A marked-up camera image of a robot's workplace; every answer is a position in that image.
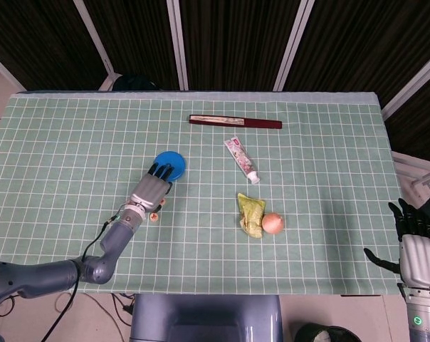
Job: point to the green grid tablecloth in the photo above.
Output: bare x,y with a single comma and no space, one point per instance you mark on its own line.
307,242

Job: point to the dark red folded fan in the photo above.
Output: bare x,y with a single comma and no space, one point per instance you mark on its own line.
257,123

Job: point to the black chair back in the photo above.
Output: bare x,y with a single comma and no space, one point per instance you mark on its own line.
135,82

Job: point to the blue round plastic disc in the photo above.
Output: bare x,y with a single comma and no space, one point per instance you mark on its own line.
178,163

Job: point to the peach coloured onion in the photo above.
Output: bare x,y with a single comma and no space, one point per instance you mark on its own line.
273,223

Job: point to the white metal rack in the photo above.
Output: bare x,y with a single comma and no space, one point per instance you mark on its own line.
407,167

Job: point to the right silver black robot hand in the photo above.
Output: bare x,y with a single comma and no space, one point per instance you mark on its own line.
421,258

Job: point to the floral toothpaste tube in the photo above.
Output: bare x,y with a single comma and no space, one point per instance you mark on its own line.
240,156

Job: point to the black waste bin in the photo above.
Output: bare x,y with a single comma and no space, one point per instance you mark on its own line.
307,335

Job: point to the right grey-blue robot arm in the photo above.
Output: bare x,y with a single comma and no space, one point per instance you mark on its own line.
425,320

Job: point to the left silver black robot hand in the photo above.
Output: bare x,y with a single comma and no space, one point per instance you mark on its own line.
149,194

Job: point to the white aluminium partition post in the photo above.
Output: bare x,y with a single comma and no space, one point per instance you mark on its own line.
414,83
94,35
176,39
3,71
295,37

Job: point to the blue-grey robot torso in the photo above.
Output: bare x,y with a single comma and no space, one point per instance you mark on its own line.
200,317

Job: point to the green snack packet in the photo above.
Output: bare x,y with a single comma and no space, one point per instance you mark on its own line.
250,210

